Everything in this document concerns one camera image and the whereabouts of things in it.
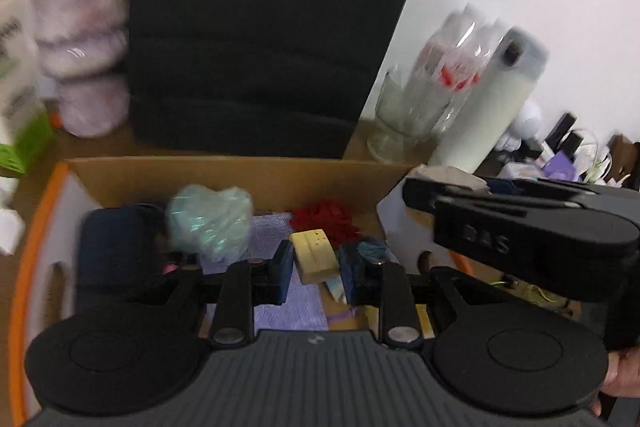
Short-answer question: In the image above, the black cable bundle pink tie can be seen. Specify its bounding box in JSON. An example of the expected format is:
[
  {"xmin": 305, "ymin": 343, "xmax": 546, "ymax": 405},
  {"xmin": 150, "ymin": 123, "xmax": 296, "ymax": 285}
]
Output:
[{"xmin": 162, "ymin": 252, "xmax": 198, "ymax": 275}]

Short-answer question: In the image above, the navy zip pouch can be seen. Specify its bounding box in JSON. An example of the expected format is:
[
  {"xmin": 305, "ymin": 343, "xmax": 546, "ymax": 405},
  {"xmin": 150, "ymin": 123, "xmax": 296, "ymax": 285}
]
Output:
[{"xmin": 75, "ymin": 204, "xmax": 201, "ymax": 308}]

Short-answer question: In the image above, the black phone stand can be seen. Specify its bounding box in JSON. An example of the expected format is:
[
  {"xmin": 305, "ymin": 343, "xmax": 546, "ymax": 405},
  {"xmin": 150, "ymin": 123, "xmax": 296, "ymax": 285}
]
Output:
[{"xmin": 545, "ymin": 112, "xmax": 586, "ymax": 158}]

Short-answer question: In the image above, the white thermos flask grey lid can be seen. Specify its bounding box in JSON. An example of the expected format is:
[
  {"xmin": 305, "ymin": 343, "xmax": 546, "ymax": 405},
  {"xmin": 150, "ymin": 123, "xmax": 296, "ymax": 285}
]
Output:
[{"xmin": 429, "ymin": 26, "xmax": 551, "ymax": 172}]

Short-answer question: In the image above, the purple tissue pack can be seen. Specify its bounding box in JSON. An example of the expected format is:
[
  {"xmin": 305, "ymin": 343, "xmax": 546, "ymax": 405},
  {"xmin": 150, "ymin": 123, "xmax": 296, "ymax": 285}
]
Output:
[{"xmin": 542, "ymin": 149, "xmax": 583, "ymax": 180}]

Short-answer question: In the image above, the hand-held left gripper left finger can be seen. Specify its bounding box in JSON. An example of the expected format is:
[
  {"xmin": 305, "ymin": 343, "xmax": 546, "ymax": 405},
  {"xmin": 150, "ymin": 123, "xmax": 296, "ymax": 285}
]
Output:
[{"xmin": 145, "ymin": 239, "xmax": 296, "ymax": 349}]

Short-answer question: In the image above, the purple burlap drawstring pouch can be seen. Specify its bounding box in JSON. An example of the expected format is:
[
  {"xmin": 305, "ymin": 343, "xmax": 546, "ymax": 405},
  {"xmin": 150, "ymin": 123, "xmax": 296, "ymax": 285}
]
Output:
[{"xmin": 205, "ymin": 212, "xmax": 358, "ymax": 333}]

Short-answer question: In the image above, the white round speaker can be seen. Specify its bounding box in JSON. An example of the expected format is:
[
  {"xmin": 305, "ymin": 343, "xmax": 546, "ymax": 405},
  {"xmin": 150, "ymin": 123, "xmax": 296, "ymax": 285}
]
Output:
[{"xmin": 502, "ymin": 99, "xmax": 546, "ymax": 152}]

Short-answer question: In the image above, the pink textured vase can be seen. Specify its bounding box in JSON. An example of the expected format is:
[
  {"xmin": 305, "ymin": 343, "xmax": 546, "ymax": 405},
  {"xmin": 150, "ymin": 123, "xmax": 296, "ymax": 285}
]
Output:
[{"xmin": 31, "ymin": 0, "xmax": 132, "ymax": 138}]

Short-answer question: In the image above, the yellow wooden block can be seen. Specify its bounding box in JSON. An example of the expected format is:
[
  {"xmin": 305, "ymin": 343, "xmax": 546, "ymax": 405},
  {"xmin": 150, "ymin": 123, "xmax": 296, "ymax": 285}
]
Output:
[{"xmin": 290, "ymin": 229, "xmax": 341, "ymax": 285}]

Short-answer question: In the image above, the red cardboard box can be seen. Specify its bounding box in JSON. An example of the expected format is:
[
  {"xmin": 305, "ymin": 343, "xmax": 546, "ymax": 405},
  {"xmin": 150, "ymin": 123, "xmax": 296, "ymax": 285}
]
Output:
[{"xmin": 7, "ymin": 157, "xmax": 476, "ymax": 427}]

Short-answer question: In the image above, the black monitor panel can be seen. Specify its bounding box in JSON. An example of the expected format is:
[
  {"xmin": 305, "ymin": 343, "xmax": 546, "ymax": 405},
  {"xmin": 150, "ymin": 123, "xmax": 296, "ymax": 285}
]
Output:
[{"xmin": 125, "ymin": 0, "xmax": 442, "ymax": 160}]

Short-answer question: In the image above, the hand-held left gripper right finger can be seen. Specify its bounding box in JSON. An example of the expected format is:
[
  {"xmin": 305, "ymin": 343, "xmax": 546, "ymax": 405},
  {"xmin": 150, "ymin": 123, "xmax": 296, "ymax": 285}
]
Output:
[{"xmin": 339, "ymin": 244, "xmax": 483, "ymax": 349}]

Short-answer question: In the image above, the white milk carton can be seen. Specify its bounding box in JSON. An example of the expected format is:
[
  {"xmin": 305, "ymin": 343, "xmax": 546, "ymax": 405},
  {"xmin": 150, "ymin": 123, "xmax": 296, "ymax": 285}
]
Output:
[{"xmin": 0, "ymin": 0, "xmax": 55, "ymax": 175}]

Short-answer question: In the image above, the person's right hand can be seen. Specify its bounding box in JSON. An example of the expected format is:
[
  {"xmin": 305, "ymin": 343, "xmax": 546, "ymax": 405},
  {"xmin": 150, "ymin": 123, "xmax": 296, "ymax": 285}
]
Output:
[{"xmin": 592, "ymin": 346, "xmax": 640, "ymax": 415}]

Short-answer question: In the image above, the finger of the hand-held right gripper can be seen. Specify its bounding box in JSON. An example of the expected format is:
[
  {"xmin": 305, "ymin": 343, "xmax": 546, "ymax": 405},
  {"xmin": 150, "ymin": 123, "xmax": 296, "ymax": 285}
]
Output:
[{"xmin": 402, "ymin": 176, "xmax": 597, "ymax": 214}]

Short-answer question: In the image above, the red artificial rose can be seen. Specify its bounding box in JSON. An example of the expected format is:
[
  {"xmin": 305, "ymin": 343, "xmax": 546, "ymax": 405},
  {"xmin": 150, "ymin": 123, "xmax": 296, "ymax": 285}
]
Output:
[{"xmin": 289, "ymin": 201, "xmax": 362, "ymax": 248}]

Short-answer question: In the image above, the clear glass cup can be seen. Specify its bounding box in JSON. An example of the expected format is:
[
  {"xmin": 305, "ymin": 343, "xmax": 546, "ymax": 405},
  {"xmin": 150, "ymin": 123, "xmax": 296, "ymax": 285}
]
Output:
[{"xmin": 367, "ymin": 69, "xmax": 451, "ymax": 164}]

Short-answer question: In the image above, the iridescent crinkled wrapper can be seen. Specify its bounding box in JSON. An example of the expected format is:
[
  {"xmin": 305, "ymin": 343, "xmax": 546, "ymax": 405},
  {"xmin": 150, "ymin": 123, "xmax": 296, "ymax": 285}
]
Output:
[{"xmin": 165, "ymin": 184, "xmax": 253, "ymax": 264}]

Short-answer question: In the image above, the clear water bottle red label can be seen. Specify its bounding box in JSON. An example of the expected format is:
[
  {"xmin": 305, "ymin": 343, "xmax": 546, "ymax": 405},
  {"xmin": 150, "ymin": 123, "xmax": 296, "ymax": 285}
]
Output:
[{"xmin": 410, "ymin": 4, "xmax": 506, "ymax": 138}]

